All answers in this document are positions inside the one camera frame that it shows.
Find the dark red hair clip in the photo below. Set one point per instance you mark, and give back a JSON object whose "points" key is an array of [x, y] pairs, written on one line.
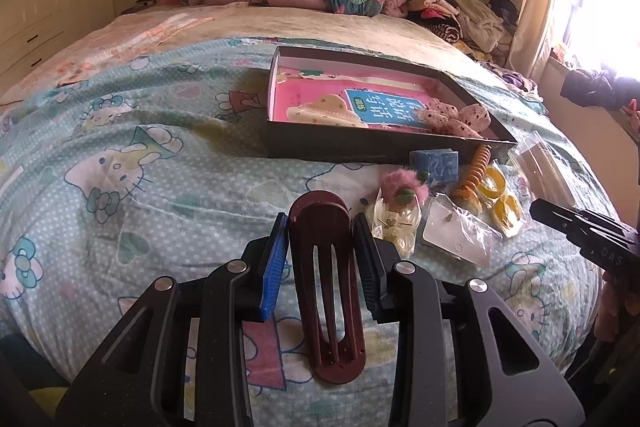
{"points": [[326, 285]]}

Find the blue ring box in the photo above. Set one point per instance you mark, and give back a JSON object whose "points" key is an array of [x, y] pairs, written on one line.
{"points": [[435, 166]]}

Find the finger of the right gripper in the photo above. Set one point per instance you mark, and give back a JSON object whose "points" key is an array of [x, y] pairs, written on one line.
{"points": [[600, 219], [574, 224]]}

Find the pearl flower hair clip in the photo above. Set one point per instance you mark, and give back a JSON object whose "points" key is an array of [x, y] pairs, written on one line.
{"points": [[397, 223]]}

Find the dark cardboard box tray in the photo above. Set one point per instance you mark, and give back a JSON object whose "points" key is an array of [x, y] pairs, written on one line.
{"points": [[382, 92]]}

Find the dark clothes on sill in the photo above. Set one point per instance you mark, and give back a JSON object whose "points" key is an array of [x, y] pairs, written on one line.
{"points": [[603, 88]]}

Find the Hello Kitty bed sheet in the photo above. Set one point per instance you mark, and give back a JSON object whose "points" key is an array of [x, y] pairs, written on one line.
{"points": [[158, 167]]}

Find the clear plastic bag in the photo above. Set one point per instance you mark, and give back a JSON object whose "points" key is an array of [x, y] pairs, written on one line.
{"points": [[534, 160]]}

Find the polka dot bow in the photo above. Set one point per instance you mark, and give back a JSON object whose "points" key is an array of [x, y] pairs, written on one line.
{"points": [[467, 122]]}

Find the beige bed blanket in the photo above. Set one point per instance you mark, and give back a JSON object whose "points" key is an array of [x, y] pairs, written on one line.
{"points": [[169, 27]]}

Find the yellow bangle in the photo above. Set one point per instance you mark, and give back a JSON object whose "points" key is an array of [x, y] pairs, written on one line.
{"points": [[493, 183]]}

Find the pile of clothes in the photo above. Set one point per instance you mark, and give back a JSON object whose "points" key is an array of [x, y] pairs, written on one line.
{"points": [[483, 30]]}

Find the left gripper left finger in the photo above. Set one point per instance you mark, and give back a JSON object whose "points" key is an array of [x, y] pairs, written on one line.
{"points": [[176, 357]]}

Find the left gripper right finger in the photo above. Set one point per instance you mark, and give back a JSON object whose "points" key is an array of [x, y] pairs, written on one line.
{"points": [[463, 357]]}

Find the earring card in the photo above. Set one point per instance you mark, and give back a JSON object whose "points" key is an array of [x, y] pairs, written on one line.
{"points": [[457, 232]]}

